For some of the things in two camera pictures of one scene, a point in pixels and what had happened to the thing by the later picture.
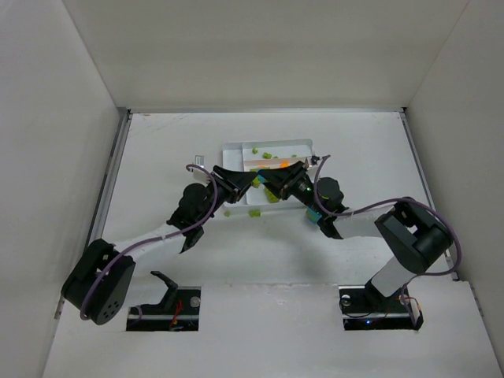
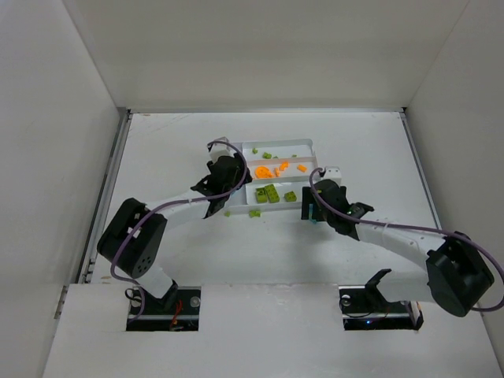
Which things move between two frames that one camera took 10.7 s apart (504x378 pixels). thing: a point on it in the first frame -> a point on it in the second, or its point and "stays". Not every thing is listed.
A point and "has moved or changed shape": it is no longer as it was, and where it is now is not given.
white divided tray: [258, 156] stays
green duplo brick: [272, 198] stays
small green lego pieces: [256, 183] has moved or changed shape
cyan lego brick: [312, 216] stays
